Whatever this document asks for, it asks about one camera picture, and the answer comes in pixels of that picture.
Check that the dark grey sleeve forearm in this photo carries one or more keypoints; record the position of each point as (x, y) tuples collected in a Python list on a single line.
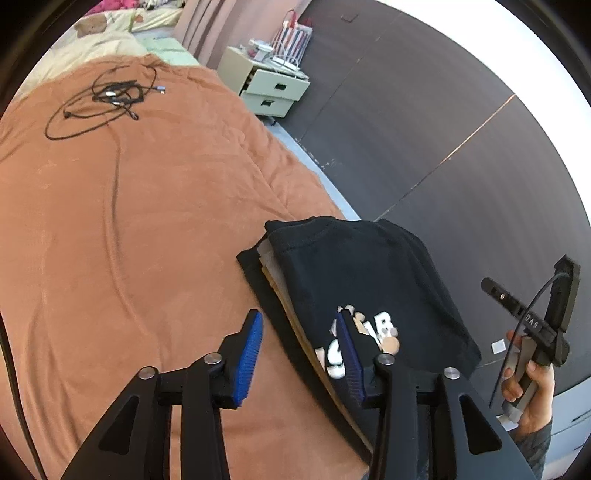
[(534, 447)]

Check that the pink curtain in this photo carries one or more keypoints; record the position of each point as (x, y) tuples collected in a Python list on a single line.
[(206, 28)]

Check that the black bear print t-shirt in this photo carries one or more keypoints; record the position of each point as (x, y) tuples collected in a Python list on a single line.
[(387, 276)]

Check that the orange-brown bed blanket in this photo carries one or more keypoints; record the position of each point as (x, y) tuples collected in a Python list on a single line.
[(128, 188)]

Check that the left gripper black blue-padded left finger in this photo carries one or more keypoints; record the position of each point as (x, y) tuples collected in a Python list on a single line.
[(132, 438)]

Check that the cream duvet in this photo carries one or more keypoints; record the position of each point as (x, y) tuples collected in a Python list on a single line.
[(69, 52)]

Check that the red white striped gift bag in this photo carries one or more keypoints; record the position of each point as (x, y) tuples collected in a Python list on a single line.
[(291, 40)]

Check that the folded clothes stack under shirt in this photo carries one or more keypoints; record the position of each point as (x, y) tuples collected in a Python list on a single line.
[(262, 272)]

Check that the cream bedside nightstand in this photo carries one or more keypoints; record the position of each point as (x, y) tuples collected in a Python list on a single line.
[(268, 90)]

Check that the bear print pillow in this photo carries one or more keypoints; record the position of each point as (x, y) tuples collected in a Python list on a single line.
[(127, 20)]

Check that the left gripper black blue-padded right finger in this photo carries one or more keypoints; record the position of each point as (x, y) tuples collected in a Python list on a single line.
[(437, 413)]

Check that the pink plush cushion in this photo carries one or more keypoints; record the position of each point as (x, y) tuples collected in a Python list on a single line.
[(113, 5)]

